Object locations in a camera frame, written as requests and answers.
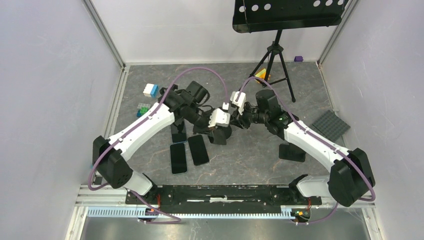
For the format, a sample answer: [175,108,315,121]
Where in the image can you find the black square-base phone holder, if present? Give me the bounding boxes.
[278,143,306,163]

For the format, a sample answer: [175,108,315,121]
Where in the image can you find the green white blue blocks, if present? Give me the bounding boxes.
[136,103,151,118]

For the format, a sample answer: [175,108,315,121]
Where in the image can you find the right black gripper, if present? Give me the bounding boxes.
[228,102,268,130]

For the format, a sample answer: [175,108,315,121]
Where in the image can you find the middle black smartphone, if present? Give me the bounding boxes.
[188,135,210,166]

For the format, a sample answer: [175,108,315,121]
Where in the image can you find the blue-edged black smartphone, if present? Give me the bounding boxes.
[170,121,187,144]

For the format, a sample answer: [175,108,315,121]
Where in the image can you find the purple block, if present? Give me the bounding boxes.
[294,55,304,62]

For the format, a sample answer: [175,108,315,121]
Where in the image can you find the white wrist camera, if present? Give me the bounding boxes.
[229,91,246,116]
[208,102,231,128]

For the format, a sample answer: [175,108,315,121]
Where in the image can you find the far black phone stand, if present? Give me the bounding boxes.
[157,87,169,106]

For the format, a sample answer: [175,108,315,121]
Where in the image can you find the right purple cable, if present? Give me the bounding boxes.
[237,76,377,226]

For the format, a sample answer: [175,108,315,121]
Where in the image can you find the lower left black smartphone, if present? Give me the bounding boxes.
[170,143,188,175]

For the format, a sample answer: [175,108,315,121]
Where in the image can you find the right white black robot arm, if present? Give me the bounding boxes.
[229,89,376,207]

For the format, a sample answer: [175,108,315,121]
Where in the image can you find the black round-base phone stand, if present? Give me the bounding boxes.
[210,126,232,146]

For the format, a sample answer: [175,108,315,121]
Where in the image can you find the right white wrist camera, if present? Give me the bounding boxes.
[229,91,246,116]

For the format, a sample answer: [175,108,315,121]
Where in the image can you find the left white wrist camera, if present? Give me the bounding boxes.
[208,102,231,128]

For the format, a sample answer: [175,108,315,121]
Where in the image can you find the grey studded baseplate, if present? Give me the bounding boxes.
[311,110,351,144]

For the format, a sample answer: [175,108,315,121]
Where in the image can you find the purple cable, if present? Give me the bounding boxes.
[87,67,230,225]
[237,76,377,226]

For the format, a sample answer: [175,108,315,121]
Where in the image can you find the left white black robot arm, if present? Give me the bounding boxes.
[91,81,232,204]

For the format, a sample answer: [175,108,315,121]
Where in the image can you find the orange yellow block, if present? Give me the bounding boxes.
[254,68,267,84]

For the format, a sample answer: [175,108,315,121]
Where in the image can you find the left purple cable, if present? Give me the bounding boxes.
[87,67,230,225]

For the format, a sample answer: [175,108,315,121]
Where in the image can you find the black music stand tripod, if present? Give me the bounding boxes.
[232,0,348,102]

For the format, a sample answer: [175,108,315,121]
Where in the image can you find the white and blue blocks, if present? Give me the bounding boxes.
[142,83,159,98]

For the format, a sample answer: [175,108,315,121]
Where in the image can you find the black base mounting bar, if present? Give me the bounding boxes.
[143,184,322,214]

